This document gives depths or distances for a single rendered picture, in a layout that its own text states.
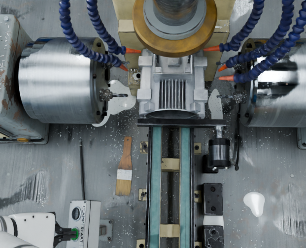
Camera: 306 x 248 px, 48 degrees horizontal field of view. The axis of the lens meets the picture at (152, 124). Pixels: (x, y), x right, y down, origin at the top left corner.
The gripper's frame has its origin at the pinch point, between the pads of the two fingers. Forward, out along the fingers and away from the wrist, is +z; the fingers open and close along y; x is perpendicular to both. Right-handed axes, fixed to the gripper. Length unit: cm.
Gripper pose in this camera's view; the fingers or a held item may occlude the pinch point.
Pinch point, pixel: (66, 234)
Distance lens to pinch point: 91.9
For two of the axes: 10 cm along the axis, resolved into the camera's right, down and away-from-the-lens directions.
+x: -7.6, 1.5, 6.3
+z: 6.5, 2.1, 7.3
